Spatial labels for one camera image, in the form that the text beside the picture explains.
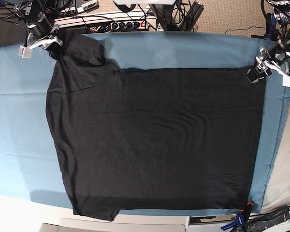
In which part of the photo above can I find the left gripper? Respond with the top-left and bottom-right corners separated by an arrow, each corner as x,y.
246,46 -> 290,84

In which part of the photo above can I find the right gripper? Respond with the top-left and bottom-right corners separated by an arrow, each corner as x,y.
26,23 -> 64,60

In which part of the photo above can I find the black T-shirt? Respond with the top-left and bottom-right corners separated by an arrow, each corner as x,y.
46,29 -> 266,221

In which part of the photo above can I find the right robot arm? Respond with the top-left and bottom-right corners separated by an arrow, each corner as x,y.
14,0 -> 63,60

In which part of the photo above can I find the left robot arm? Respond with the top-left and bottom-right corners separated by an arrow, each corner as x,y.
246,0 -> 290,87

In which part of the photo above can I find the blue black clamp top right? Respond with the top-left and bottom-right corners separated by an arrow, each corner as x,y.
264,13 -> 277,41

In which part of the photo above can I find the white power strip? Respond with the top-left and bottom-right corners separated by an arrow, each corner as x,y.
95,19 -> 158,32

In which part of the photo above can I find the blue table cloth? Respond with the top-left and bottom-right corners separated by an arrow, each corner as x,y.
0,32 -> 290,213

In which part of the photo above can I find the orange blue clamp bottom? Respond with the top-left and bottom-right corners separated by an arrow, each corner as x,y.
221,201 -> 254,232

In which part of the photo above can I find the black bag bottom right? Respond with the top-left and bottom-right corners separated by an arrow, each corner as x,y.
240,206 -> 290,232

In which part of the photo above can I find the white box bottom edge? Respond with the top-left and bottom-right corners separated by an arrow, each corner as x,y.
39,218 -> 186,232

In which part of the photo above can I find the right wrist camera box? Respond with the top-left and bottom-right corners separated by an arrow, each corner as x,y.
18,45 -> 32,58

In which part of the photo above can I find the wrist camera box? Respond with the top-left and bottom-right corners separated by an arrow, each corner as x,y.
18,45 -> 32,58
282,75 -> 290,87

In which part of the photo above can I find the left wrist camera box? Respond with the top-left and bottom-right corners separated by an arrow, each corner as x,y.
282,75 -> 290,87

